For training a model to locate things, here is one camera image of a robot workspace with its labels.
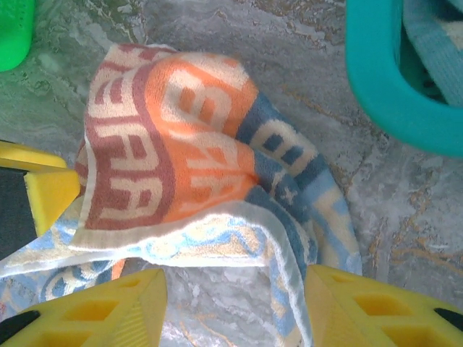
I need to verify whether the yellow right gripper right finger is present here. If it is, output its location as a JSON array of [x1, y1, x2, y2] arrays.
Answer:
[[306, 265, 463, 347]]

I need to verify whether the light blue red bow towel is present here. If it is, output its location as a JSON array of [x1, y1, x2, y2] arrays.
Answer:
[[400, 0, 463, 108]]

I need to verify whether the orange blue lettered towel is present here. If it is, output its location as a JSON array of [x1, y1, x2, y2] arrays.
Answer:
[[0, 43, 362, 347]]

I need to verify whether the teal plastic basket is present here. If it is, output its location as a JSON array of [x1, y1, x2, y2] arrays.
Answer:
[[344, 0, 463, 159]]

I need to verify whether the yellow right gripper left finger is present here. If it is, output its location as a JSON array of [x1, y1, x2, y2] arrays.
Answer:
[[0, 268, 169, 347]]

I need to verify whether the green plastic basket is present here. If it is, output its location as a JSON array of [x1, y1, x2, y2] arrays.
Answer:
[[0, 0, 38, 72]]

